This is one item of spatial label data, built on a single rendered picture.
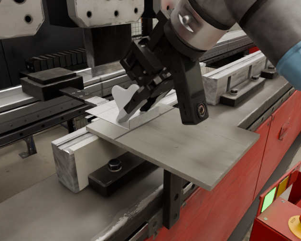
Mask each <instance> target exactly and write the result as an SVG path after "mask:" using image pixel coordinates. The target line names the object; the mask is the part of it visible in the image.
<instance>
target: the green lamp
mask: <svg viewBox="0 0 301 241"><path fill-rule="evenodd" d="M275 190H276V188H274V189H273V190H272V191H271V192H270V193H269V194H268V195H266V196H265V200H264V204H263V208H262V212H263V211H264V210H265V209H266V208H267V207H268V206H269V205H270V204H271V203H272V201H273V197H274V193H275Z"/></svg>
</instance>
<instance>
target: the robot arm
mask: <svg viewBox="0 0 301 241"><path fill-rule="evenodd" d="M155 17H156V19H157V20H158V23H157V24H156V26H155V27H154V29H153V30H152V31H151V33H150V34H149V36H145V37H141V38H140V39H138V40H134V41H132V43H131V45H130V46H129V48H128V49H127V51H126V52H125V54H124V55H123V57H122V59H121V60H120V62H119V63H120V64H121V65H122V67H123V68H124V69H125V71H126V74H127V75H128V76H129V78H130V79H131V81H134V80H136V82H137V83H138V84H139V85H137V84H133V85H131V86H130V87H129V88H128V89H124V88H122V87H120V86H118V85H116V86H114V87H113V88H112V96H113V98H114V100H115V102H116V105H117V107H118V110H119V115H118V116H117V119H116V121H117V122H118V123H119V122H127V121H128V120H129V118H130V117H131V116H132V115H134V114H135V112H136V111H137V110H138V109H139V108H140V111H149V110H150V109H151V108H152V107H153V106H155V105H156V104H157V103H158V102H159V101H160V100H161V99H162V98H164V97H165V96H166V95H167V94H168V93H169V92H170V91H171V90H172V89H173V88H174V87H175V92H176V96H177V101H178V106H179V111H180V116H181V120H182V124H183V125H197V124H199V123H201V122H203V121H204V120H206V119H207V118H208V117H209V113H208V108H207V103H206V97H205V92H204V85H203V79H202V74H201V69H200V63H199V58H200V57H201V56H202V55H203V54H204V53H205V52H206V51H207V50H209V49H211V48H212V47H213V46H214V45H215V44H216V43H217V42H218V41H219V40H220V39H221V38H222V37H223V36H224V35H225V34H226V32H227V31H228V30H229V29H230V28H231V27H232V26H233V25H234V24H235V23H236V22H237V23H238V25H239V26H240V27H241V28H242V30H243V31H244V32H245V33H246V35H247V36H248V37H249V38H250V39H251V40H252V42H253V43H254V44H255V45H256V46H257V47H258V49H259V50H260V51H261V52H262V53H263V54H264V56H265V57H266V58H267V59H268V60H269V61H270V62H271V63H272V64H273V66H274V67H275V68H276V71H277V73H278V74H279V75H280V76H283V77H284V78H285V79H286V80H287V81H288V82H289V83H290V84H291V85H292V86H293V87H294V88H295V89H296V90H298V91H301V0H180V1H179V3H178V4H177V6H176V7H175V8H172V9H169V10H167V11H166V10H164V9H160V10H159V12H158V13H157V15H156V16H155ZM144 41H145V43H146V44H147V45H146V44H145V43H144ZM141 42H142V43H141ZM130 50H132V51H131V53H130V55H129V56H128V58H127V59H126V60H125V58H126V56H127V55H128V53H129V52H130Z"/></svg>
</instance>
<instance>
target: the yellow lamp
mask: <svg viewBox="0 0 301 241"><path fill-rule="evenodd" d="M288 177H289V176H288ZM288 177H287V178H285V179H284V180H283V181H282V182H281V183H280V184H279V187H278V191H277V194H276V198H277V197H278V196H279V195H281V194H282V193H283V192H284V190H285V187H286V184H287V181H288ZM276 198H275V199H276Z"/></svg>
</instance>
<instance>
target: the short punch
mask: <svg viewBox="0 0 301 241"><path fill-rule="evenodd" d="M84 35H85V44H86V56H87V65H88V66H89V67H91V74H92V78H94V77H98V76H101V75H104V74H108V73H111V72H115V71H118V70H122V69H124V68H123V67H122V65H121V64H120V63H119V62H120V60H121V59H122V57H123V55H124V54H125V52H126V51H127V49H128V48H129V46H130V45H131V43H132V32H131V23H127V24H119V25H111V26H104V27H96V28H84Z"/></svg>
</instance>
